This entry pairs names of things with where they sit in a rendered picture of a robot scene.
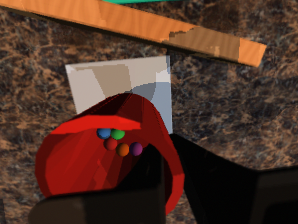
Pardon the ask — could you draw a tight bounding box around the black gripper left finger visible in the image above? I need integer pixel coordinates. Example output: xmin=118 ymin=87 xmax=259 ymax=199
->
xmin=28 ymin=143 xmax=166 ymax=224

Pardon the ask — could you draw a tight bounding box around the orange flat bar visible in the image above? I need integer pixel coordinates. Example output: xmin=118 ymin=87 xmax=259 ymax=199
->
xmin=0 ymin=0 xmax=266 ymax=67

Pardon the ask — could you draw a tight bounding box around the orange marble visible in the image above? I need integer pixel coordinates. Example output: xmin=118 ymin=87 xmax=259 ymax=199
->
xmin=116 ymin=143 xmax=129 ymax=157

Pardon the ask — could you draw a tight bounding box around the red marble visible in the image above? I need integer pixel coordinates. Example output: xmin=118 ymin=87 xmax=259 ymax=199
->
xmin=103 ymin=137 xmax=117 ymax=151

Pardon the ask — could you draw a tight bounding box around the purple marble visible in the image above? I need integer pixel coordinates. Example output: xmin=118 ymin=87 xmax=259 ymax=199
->
xmin=129 ymin=142 xmax=143 ymax=156

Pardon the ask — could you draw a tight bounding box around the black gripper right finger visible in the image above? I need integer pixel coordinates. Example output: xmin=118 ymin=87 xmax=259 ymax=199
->
xmin=169 ymin=133 xmax=298 ymax=224

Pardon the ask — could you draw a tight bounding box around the blue marble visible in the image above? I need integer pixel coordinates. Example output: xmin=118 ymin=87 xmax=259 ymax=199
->
xmin=96 ymin=128 xmax=111 ymax=139

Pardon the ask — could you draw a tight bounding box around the green marble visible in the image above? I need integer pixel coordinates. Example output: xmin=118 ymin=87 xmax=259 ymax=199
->
xmin=110 ymin=128 xmax=125 ymax=140

